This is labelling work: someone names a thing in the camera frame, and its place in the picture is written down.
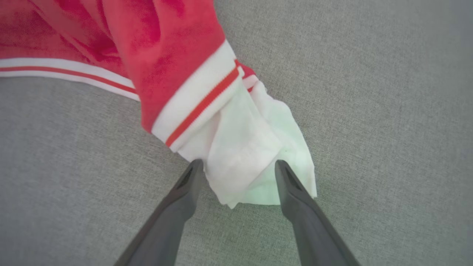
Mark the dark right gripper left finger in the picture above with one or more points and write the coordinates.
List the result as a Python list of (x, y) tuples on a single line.
[(173, 214)]

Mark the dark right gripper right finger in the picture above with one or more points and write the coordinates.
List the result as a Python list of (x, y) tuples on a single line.
[(310, 221)]

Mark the red and white jersey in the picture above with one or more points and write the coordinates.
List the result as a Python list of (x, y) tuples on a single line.
[(166, 37)]

